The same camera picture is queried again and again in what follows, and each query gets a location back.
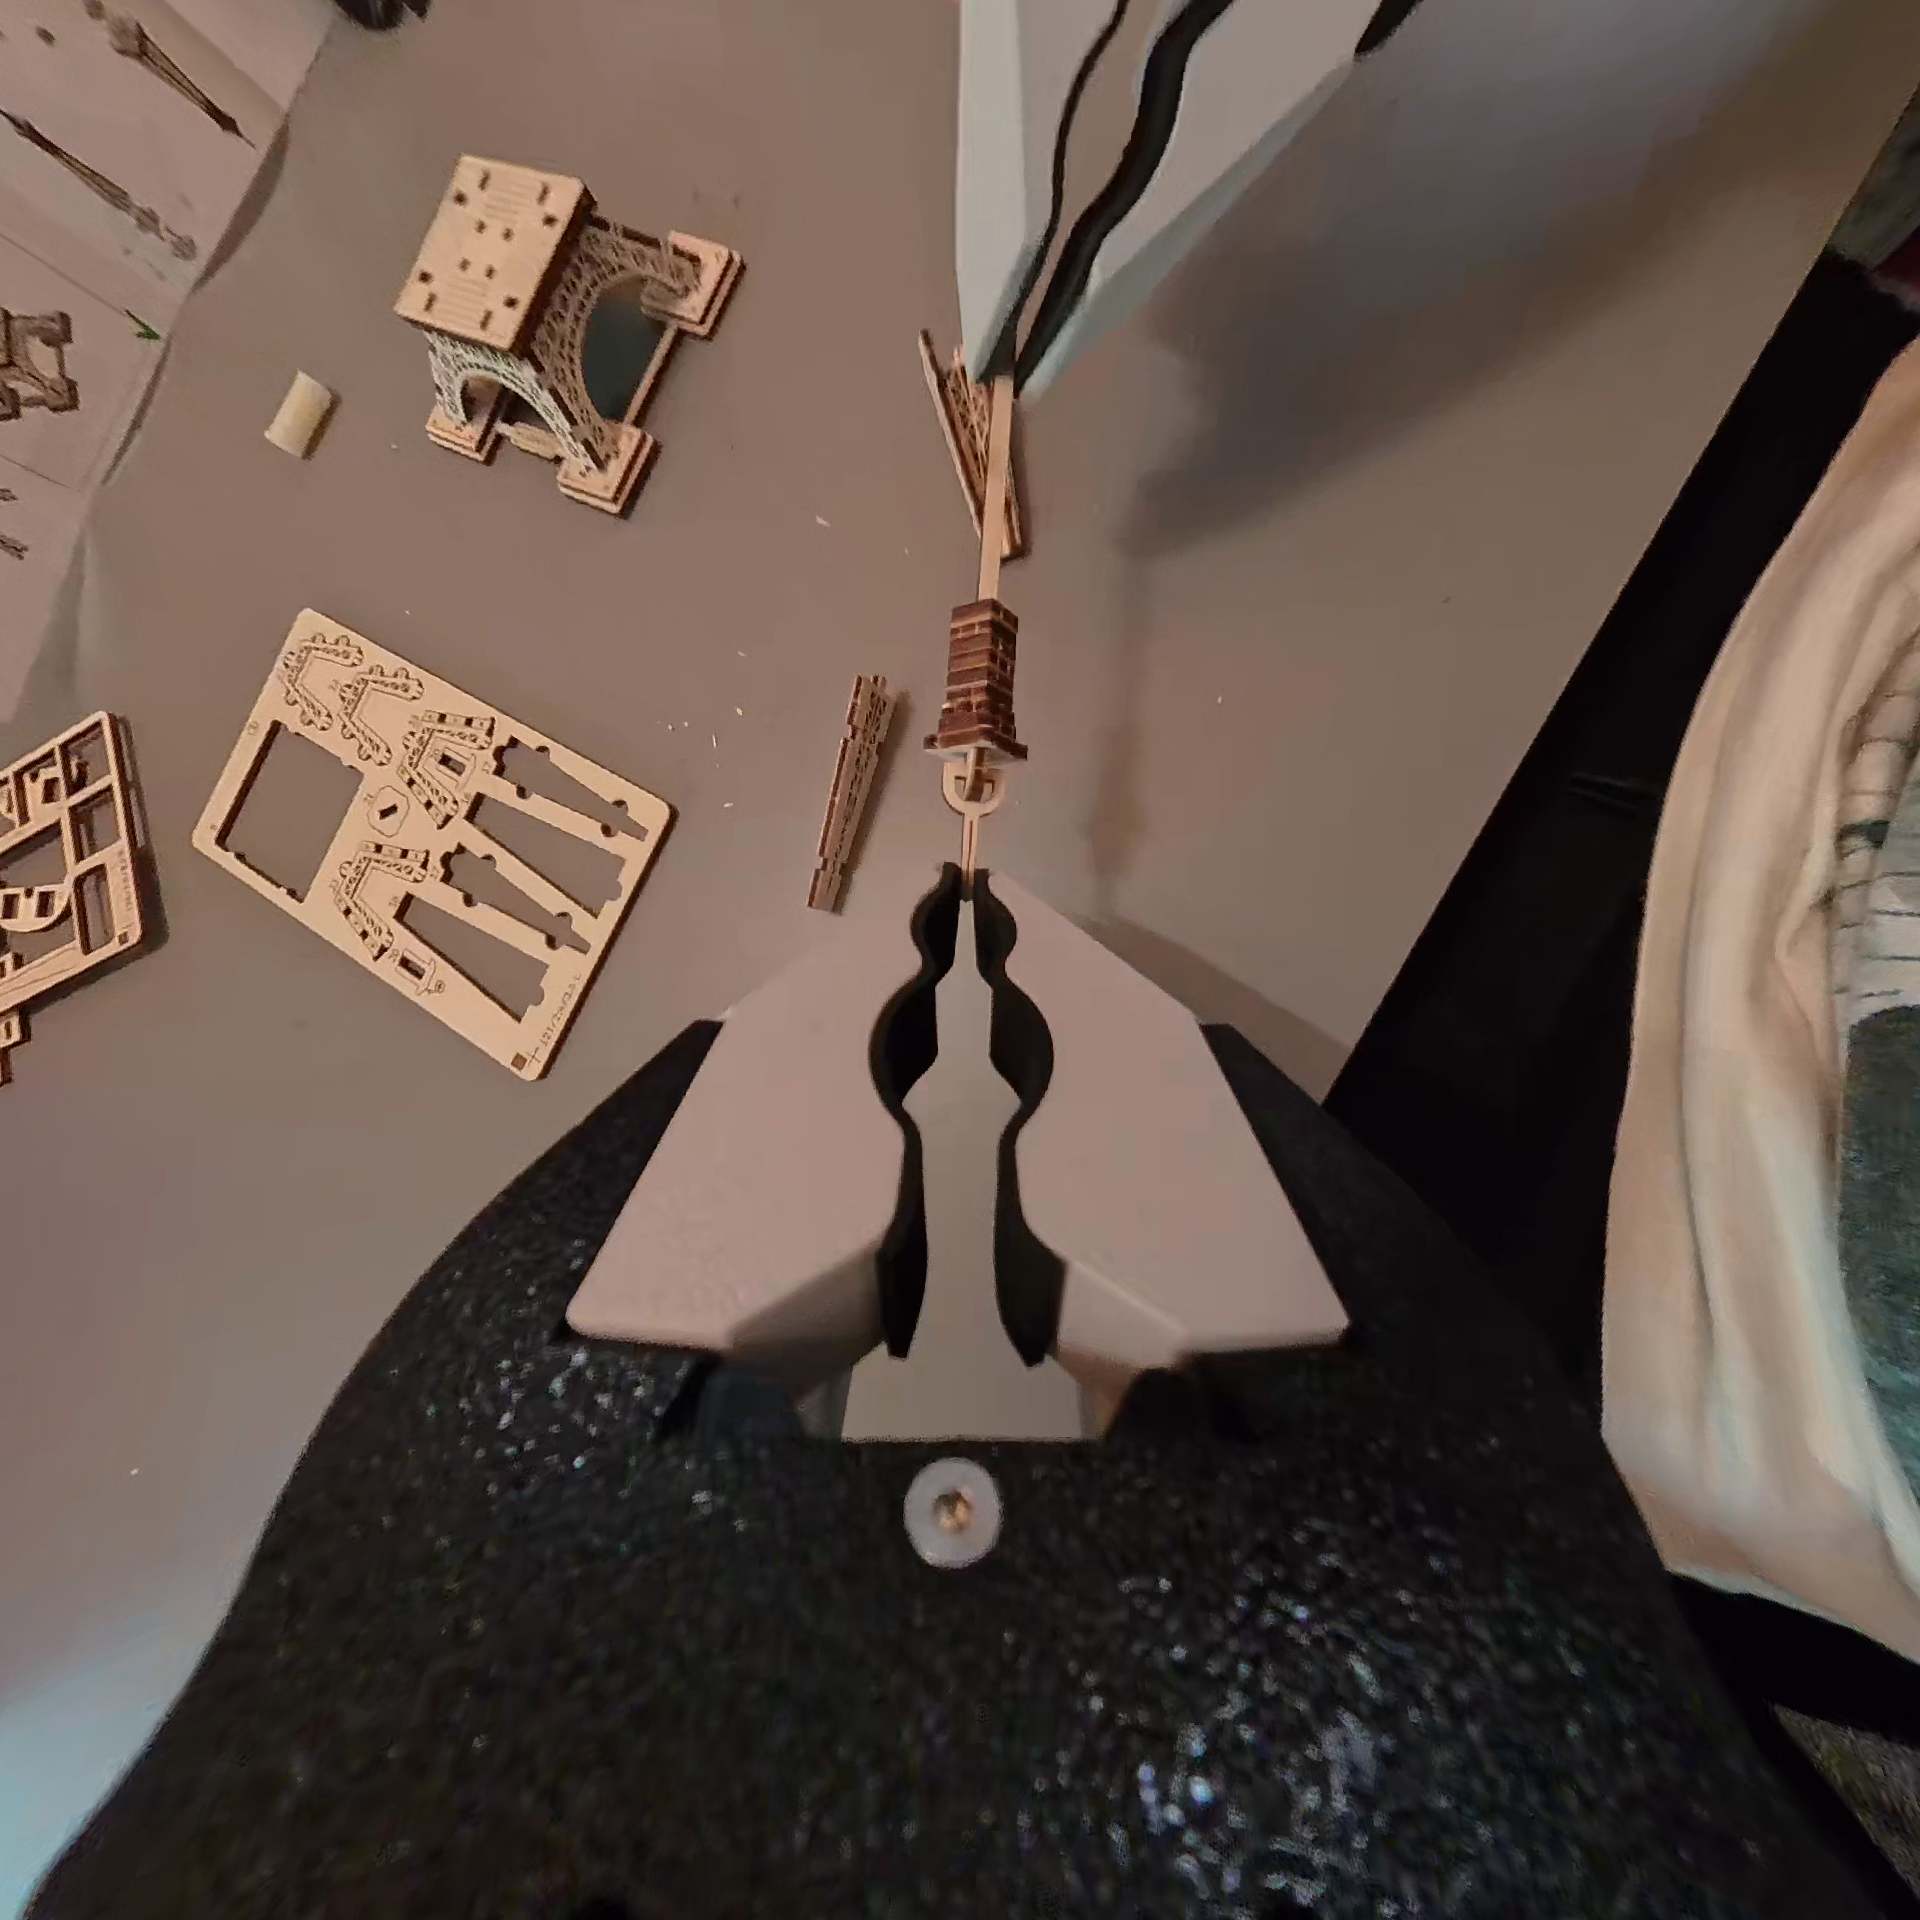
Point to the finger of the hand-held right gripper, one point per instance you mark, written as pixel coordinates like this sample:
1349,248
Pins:
1244,106
1004,149

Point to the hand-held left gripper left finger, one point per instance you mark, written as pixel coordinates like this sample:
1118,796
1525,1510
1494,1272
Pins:
751,1201

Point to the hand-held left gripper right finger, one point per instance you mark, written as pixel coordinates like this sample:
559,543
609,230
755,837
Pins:
1171,1201

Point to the wooden lattice tower panel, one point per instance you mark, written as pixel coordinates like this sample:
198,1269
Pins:
968,436

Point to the wooden tower spire piece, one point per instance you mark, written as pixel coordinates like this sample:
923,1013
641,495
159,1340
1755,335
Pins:
984,676

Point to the grey desk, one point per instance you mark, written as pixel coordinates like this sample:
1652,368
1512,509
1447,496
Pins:
1276,600

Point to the narrow wooden lattice strip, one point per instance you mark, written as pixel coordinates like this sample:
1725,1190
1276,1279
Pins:
849,786

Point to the black office chair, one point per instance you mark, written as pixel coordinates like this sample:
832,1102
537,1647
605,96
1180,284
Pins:
1501,932

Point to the wooden tower base model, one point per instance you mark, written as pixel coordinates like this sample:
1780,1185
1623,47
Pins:
494,248

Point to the wooden sheet with long slots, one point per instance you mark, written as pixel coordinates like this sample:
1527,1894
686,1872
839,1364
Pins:
375,765

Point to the white printed shirt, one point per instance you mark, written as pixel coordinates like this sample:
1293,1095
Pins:
1725,1049

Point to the irregular wooden cutout sheet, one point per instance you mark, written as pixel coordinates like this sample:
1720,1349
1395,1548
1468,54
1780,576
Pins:
133,886

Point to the small cream cylinder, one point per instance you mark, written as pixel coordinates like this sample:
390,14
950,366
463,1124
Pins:
301,413

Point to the paper instruction sheet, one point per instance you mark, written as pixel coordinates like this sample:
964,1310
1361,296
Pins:
91,240

